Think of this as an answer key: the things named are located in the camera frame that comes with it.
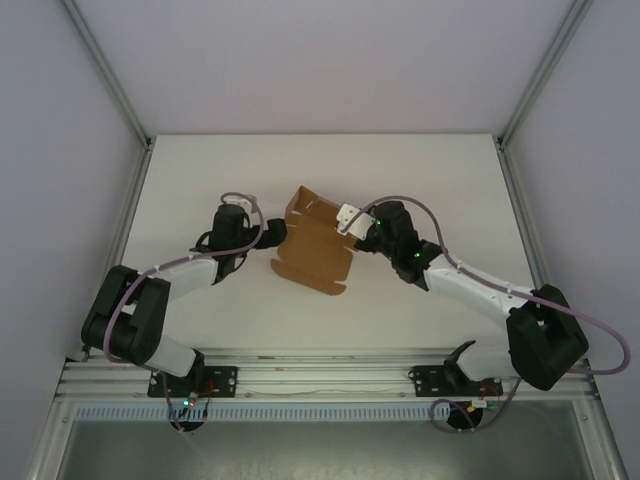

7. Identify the brown cardboard box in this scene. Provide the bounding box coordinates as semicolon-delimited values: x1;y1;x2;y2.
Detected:
270;185;357;297

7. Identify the grey slotted cable duct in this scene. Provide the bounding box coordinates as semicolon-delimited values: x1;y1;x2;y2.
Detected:
72;403;506;422

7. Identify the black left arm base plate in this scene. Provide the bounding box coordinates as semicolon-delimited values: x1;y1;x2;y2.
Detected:
146;364;239;398

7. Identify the aluminium frame post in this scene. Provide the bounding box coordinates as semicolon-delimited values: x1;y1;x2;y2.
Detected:
495;0;594;146
68;0;153;147

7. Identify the aluminium table edge rail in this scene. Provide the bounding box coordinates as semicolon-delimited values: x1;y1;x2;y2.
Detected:
494;141;554;290
63;143;154;363

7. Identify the aluminium mounting rail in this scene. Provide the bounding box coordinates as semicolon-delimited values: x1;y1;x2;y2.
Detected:
55;353;599;401

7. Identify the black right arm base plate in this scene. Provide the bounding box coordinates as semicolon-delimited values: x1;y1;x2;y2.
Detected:
408;364;504;399

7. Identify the grey metal sheet panel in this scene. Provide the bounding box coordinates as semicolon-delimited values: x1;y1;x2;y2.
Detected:
54;418;620;480

